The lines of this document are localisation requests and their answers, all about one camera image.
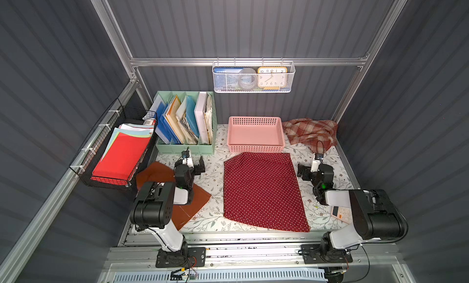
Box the red paper stack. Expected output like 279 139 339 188
92 128 152 185

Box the white binder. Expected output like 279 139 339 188
194 91 209 145

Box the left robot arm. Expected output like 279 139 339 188
129 152 211 256

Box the green file organizer box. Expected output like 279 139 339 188
153 91 218 155

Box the blue box in basket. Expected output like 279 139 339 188
213 67 243 93

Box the yellow alarm clock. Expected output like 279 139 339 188
257 66 288 90

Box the grey tape roll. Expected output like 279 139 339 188
238 68 258 91

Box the red polka dot skirt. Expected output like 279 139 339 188
224 152 310 232

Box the red plaid skirt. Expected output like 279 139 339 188
282 118 338 154

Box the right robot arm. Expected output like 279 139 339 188
297 159 409 257

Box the black wire wall basket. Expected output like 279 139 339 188
70 100 158 190

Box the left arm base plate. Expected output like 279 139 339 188
155 247 206 268

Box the pink plastic basket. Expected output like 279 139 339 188
227 116 285 153

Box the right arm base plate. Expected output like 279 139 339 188
298 244 353 264

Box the blue folder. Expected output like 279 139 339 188
155 102 181 145

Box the rust brown skirt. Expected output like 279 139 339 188
136 162 211 231

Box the white wire wall basket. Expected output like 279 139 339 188
212 59 296 93

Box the white calculator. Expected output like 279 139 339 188
330 206 353 224

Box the floral table mat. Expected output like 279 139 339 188
129 124 374 234

